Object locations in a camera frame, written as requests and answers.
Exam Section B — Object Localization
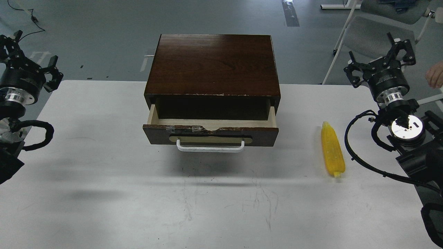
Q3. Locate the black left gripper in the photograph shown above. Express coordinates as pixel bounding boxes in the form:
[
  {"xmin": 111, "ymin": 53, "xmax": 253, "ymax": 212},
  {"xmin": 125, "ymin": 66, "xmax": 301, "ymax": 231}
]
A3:
[{"xmin": 0, "ymin": 30, "xmax": 64, "ymax": 96}]

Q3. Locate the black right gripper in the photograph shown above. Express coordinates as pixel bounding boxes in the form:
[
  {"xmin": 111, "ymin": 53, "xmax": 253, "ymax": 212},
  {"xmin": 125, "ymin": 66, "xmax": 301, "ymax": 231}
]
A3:
[{"xmin": 343, "ymin": 33, "xmax": 416, "ymax": 103}]

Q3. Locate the yellow corn cob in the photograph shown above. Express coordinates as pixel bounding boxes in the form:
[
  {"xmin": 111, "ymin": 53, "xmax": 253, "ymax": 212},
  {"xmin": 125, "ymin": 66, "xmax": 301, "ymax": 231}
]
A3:
[{"xmin": 321, "ymin": 121, "xmax": 345, "ymax": 178}]

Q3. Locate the wooden drawer with white handle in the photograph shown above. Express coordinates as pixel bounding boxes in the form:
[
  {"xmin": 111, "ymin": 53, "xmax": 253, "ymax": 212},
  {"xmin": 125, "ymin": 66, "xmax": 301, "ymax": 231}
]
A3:
[{"xmin": 143, "ymin": 105, "xmax": 279, "ymax": 153}]

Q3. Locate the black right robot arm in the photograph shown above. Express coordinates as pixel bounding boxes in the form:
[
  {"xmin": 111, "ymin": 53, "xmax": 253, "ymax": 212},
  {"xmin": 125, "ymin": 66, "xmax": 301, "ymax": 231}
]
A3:
[{"xmin": 343, "ymin": 33, "xmax": 443, "ymax": 196}]

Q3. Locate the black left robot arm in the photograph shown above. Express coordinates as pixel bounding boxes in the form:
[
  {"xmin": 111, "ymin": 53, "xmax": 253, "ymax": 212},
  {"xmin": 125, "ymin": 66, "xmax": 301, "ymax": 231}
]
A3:
[{"xmin": 0, "ymin": 30, "xmax": 64, "ymax": 183}]

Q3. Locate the dark wooden drawer cabinet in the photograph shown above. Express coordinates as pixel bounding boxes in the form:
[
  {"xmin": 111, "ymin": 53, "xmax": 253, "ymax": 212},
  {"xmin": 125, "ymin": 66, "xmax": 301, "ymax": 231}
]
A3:
[{"xmin": 144, "ymin": 34, "xmax": 281, "ymax": 120}]

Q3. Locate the person's bare hand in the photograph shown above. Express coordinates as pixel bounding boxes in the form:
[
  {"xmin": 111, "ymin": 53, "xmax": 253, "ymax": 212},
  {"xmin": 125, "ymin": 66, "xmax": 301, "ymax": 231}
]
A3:
[{"xmin": 425, "ymin": 60, "xmax": 443, "ymax": 89}]

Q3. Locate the grey office chair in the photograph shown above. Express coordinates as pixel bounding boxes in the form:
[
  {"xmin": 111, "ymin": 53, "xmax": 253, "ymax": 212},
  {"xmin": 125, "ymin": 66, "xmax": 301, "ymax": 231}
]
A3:
[{"xmin": 322, "ymin": 0, "xmax": 442, "ymax": 84}]

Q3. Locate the black floor cable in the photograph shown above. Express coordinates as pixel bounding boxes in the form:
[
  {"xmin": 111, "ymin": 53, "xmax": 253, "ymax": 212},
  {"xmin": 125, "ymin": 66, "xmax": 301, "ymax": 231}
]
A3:
[{"xmin": 7, "ymin": 0, "xmax": 46, "ymax": 43}]

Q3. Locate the white table leg frame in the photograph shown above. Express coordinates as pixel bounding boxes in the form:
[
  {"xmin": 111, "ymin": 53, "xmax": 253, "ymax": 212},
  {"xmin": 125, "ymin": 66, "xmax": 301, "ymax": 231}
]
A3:
[{"xmin": 320, "ymin": 0, "xmax": 362, "ymax": 10}]

